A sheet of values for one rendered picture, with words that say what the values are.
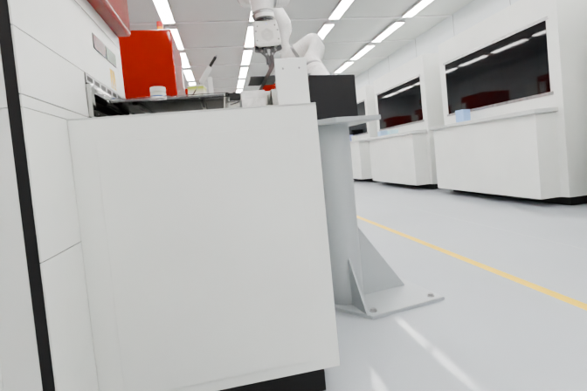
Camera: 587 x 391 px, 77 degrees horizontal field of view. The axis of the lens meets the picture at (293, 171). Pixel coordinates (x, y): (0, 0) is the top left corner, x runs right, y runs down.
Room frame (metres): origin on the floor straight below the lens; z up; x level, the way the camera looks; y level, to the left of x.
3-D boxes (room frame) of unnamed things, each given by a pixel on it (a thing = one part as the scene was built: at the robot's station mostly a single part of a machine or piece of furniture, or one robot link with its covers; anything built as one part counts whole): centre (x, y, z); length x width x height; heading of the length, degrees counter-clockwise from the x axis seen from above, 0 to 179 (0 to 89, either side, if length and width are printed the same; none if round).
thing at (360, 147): (8.55, -1.75, 1.00); 1.80 x 1.08 x 2.00; 11
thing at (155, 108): (1.33, 0.40, 0.90); 0.34 x 0.34 x 0.01; 11
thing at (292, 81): (1.34, 0.03, 0.89); 0.55 x 0.09 x 0.14; 11
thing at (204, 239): (1.43, 0.31, 0.41); 0.96 x 0.64 x 0.82; 11
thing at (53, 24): (1.10, 0.58, 1.02); 0.81 x 0.03 x 0.40; 11
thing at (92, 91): (1.28, 0.60, 0.89); 0.44 x 0.02 x 0.10; 11
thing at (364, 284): (1.69, -0.28, 0.41); 0.51 x 0.44 x 0.82; 110
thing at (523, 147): (4.23, -2.56, 1.00); 1.80 x 1.08 x 2.00; 11
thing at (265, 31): (1.45, 0.05, 1.16); 0.10 x 0.07 x 0.11; 101
